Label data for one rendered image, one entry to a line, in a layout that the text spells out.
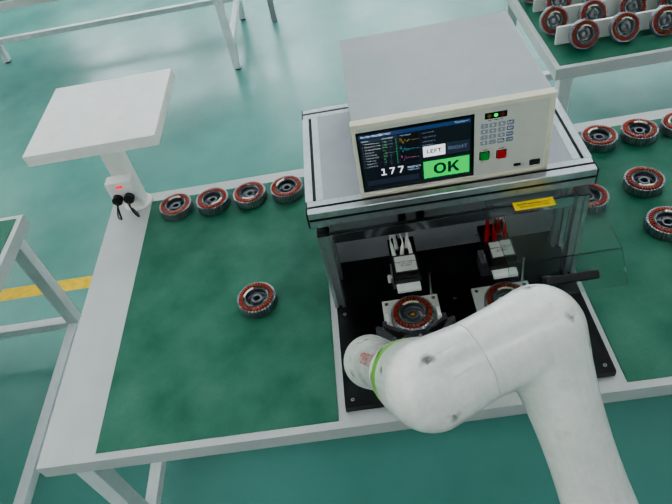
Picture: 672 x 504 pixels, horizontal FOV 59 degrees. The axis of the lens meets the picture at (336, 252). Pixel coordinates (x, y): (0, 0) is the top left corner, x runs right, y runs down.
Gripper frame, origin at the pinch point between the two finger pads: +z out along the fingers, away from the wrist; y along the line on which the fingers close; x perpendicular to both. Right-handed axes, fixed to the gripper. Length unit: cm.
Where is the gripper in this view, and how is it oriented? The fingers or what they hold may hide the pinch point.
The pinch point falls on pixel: (413, 315)
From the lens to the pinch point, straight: 155.8
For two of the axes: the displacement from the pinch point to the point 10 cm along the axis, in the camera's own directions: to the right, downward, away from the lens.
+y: 9.9, -1.5, -0.7
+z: 0.2, -2.9, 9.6
